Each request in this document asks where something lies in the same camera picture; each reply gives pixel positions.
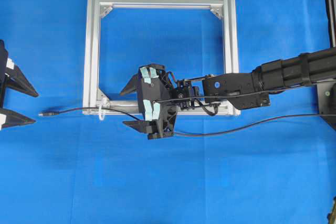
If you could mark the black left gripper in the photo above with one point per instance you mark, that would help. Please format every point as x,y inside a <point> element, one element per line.
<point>13,78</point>

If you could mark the white zip tie loop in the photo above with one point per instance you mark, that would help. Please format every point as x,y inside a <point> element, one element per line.
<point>103,105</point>

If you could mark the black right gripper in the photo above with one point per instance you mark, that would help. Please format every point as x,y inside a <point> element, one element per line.
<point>153,88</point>

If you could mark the aluminium extrusion frame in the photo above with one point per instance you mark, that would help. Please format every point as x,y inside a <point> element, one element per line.
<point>191,38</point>

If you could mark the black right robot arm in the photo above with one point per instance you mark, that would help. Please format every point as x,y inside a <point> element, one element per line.
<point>252,90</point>

